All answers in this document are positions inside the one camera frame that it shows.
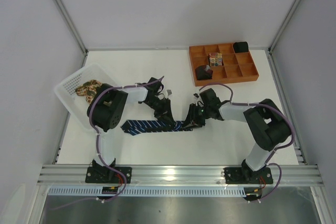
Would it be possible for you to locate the black rolled tie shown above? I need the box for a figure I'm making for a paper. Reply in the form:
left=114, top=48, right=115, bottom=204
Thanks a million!
left=233, top=41, right=249, bottom=53

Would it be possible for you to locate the aluminium mounting rail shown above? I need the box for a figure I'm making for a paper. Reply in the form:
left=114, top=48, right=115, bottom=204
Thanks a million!
left=37, top=164, right=323, bottom=187

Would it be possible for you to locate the wooden compartment tray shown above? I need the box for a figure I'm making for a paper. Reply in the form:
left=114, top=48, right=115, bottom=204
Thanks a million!
left=189, top=43, right=259, bottom=87

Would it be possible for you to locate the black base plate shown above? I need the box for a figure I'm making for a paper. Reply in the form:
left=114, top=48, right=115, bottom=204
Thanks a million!
left=224, top=167, right=274, bottom=185
left=85, top=165, right=132, bottom=184

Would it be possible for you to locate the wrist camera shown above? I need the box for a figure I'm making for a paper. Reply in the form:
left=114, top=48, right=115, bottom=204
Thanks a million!
left=137, top=77, right=172, bottom=101
left=193, top=88, right=221, bottom=106

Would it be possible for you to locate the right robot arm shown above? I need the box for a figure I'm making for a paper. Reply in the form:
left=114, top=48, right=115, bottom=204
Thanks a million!
left=182, top=88, right=295, bottom=182

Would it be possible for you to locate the white plastic basket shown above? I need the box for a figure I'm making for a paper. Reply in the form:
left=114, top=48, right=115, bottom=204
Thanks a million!
left=54, top=63, right=120, bottom=132

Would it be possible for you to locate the colourful rolled tie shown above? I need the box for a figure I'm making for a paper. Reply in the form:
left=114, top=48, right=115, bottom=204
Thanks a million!
left=208, top=52, right=223, bottom=67

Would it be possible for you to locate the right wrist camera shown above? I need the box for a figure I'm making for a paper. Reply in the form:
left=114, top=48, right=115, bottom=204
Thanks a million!
left=193, top=88, right=221, bottom=106

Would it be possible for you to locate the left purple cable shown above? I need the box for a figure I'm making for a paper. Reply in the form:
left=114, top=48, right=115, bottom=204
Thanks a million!
left=48, top=76, right=165, bottom=210

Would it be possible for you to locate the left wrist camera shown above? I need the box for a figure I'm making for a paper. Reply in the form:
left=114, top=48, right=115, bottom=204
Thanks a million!
left=137, top=77, right=172, bottom=101

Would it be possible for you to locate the white slotted cable duct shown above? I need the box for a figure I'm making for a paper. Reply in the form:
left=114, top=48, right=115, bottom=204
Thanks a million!
left=48, top=186, right=246, bottom=197

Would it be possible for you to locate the floral patterned tie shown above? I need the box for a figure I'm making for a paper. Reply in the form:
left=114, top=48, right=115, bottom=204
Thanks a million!
left=75, top=79, right=102, bottom=104

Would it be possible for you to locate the navy striped tie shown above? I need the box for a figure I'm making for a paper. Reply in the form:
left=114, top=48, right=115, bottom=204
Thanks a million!
left=121, top=120, right=193, bottom=136

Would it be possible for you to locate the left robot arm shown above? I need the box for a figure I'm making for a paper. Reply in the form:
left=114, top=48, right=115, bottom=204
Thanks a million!
left=85, top=77, right=177, bottom=167

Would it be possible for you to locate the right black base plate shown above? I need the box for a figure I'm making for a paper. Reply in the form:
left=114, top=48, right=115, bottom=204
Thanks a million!
left=224, top=167, right=274, bottom=185

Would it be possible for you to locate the dark maroon rolled tie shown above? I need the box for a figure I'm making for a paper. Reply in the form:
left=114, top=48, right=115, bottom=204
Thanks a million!
left=195, top=65, right=213, bottom=80

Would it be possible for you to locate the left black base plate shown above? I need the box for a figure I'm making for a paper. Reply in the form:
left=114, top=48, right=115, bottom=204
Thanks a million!
left=85, top=165, right=132, bottom=184

